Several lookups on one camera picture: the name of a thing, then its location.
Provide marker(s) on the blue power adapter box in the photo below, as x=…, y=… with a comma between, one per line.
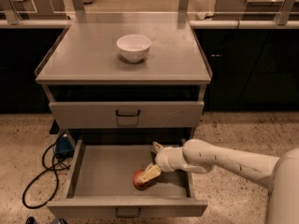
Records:
x=63, y=147

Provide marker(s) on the black drawer handle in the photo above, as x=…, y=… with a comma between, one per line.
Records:
x=127, y=114
x=125, y=212

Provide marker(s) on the right grey metal post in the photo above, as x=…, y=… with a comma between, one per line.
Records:
x=182, y=8

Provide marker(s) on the closed grey top drawer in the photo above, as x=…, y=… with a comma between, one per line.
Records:
x=91, y=115

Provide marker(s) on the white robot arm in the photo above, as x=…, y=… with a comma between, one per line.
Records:
x=279, y=175

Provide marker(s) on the black top drawer handle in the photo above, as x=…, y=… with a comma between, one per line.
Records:
x=127, y=114

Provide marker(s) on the grey background table left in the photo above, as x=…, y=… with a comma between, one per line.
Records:
x=40, y=9

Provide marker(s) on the left grey metal post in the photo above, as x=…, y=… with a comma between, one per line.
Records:
x=77, y=0

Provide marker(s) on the black middle drawer handle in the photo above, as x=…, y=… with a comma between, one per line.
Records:
x=125, y=212

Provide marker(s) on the open grey middle drawer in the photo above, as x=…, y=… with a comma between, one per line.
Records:
x=101, y=180

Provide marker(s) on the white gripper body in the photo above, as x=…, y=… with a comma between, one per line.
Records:
x=163, y=160

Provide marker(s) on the grey metal drawer cabinet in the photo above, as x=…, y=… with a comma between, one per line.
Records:
x=87, y=66

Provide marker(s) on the white horizontal rail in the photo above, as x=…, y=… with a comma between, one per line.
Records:
x=194, y=24

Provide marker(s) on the far left metal post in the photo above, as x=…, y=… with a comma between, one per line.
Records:
x=11, y=15

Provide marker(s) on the red apple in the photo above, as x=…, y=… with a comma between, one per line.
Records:
x=138, y=185

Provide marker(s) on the grey metal post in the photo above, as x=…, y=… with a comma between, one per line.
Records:
x=77, y=0
x=182, y=8

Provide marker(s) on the white ceramic bowl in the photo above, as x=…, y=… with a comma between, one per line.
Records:
x=134, y=48

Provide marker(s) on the steel background table right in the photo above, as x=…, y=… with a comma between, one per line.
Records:
x=247, y=10

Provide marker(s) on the far right metal post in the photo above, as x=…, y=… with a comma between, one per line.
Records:
x=284, y=12

